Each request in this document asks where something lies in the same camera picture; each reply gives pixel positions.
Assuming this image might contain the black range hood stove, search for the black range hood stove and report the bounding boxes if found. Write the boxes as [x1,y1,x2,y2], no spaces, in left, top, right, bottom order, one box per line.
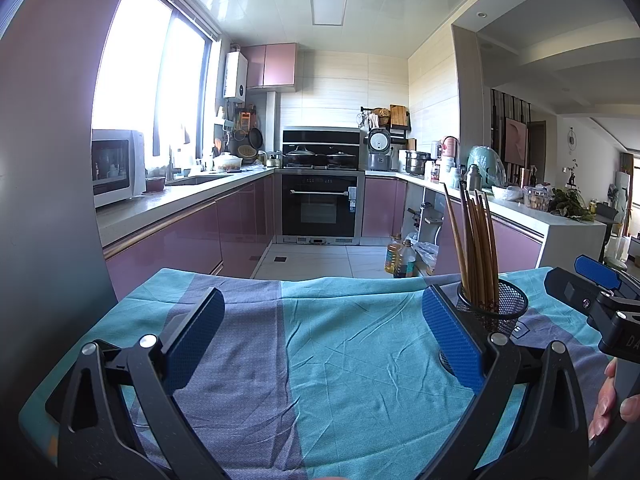
[282,126,362,168]

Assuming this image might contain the white water heater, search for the white water heater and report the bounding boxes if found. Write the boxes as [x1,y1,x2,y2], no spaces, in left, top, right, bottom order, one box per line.
[223,51,250,100]

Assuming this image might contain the kitchen window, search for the kitchen window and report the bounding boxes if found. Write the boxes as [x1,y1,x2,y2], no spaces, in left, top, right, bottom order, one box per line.
[92,0,221,171]

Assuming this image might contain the yellow cooking oil bottle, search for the yellow cooking oil bottle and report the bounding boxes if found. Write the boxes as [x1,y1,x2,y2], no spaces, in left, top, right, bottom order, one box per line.
[384,234,404,275]

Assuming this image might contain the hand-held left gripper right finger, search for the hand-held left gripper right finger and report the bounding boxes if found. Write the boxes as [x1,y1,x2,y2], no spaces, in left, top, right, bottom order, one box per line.
[421,285,594,480]

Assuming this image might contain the plastic bag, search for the plastic bag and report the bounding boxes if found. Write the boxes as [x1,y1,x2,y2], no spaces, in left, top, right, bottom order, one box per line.
[415,241,441,276]

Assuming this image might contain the purple wall cabinets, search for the purple wall cabinets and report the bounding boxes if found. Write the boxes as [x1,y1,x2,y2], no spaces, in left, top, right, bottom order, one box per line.
[240,43,299,92]

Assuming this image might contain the white microwave oven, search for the white microwave oven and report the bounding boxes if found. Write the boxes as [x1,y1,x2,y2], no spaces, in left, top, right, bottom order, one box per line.
[91,129,147,209]

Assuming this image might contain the dark cooking oil bottle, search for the dark cooking oil bottle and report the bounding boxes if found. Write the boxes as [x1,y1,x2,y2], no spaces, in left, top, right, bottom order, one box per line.
[393,239,417,279]

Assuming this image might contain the bunch of wooden chopsticks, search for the bunch of wooden chopsticks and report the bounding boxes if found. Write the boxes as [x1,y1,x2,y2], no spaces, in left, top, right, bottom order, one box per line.
[442,182,501,311]

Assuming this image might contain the pink wall painting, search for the pink wall painting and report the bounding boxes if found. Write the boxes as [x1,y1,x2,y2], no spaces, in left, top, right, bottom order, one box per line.
[504,116,529,164]

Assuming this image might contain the teal and purple tablecloth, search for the teal and purple tablecloth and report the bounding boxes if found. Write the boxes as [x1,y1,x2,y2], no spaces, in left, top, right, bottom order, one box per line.
[25,266,616,480]

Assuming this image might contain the green covered appliance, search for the green covered appliance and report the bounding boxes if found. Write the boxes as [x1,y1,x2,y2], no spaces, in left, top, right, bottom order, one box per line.
[467,145,506,189]

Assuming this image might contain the black built-in oven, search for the black built-in oven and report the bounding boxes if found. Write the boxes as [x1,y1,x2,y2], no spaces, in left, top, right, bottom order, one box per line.
[281,171,362,238]

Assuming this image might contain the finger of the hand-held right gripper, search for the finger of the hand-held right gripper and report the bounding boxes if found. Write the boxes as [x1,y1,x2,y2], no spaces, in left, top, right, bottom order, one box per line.
[574,254,640,302]
[544,266,640,332]

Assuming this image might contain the silver rice cooker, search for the silver rice cooker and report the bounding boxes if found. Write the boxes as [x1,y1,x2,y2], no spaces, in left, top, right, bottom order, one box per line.
[367,127,394,172]

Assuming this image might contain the ceiling light panel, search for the ceiling light panel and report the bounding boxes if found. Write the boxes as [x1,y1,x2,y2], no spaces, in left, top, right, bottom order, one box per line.
[310,0,347,26]

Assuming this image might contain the white casserole pot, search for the white casserole pot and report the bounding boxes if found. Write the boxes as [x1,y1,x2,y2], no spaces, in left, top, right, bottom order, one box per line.
[213,151,244,172]

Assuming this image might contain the purple base cabinets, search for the purple base cabinets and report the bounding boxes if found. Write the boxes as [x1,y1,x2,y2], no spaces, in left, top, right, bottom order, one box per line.
[102,175,546,301]

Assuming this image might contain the black mesh utensil holder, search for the black mesh utensil holder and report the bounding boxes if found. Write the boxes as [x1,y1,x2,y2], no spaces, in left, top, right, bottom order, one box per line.
[439,280,529,376]

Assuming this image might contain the person's right hand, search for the person's right hand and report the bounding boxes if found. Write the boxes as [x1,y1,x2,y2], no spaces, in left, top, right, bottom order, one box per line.
[588,359,640,442]

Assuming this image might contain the grey refrigerator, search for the grey refrigerator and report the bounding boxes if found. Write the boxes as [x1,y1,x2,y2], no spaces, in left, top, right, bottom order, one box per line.
[0,0,142,411]

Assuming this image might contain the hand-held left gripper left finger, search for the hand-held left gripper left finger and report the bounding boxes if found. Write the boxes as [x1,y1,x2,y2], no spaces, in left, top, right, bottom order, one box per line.
[19,287,228,480]

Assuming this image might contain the stainless steel stockpot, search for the stainless steel stockpot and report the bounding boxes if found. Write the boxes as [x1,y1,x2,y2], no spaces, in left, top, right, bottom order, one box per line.
[405,150,434,177]

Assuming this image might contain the clear food container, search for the clear food container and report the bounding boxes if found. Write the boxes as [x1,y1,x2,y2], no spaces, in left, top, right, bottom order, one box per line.
[523,186,551,211]

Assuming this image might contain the green leafy plant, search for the green leafy plant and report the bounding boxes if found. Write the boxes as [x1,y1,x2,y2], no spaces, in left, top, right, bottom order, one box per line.
[550,187,596,221]

